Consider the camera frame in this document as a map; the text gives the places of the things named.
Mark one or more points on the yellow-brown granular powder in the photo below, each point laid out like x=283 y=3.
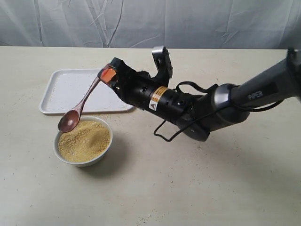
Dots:
x=86 y=142

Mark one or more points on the grey wrinkled backdrop curtain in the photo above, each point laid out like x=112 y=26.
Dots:
x=257 y=24

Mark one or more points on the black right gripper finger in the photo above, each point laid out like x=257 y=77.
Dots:
x=108 y=77

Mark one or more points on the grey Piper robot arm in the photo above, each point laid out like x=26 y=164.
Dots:
x=214 y=108

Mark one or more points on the white rectangular plastic tray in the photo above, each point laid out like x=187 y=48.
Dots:
x=67 y=87

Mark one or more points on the dark brown wooden spoon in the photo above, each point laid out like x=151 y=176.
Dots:
x=70 y=119

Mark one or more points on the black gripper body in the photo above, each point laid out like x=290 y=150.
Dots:
x=144 y=93

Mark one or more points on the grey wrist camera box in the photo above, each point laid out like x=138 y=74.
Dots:
x=162 y=60

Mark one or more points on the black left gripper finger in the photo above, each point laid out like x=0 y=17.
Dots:
x=117 y=66

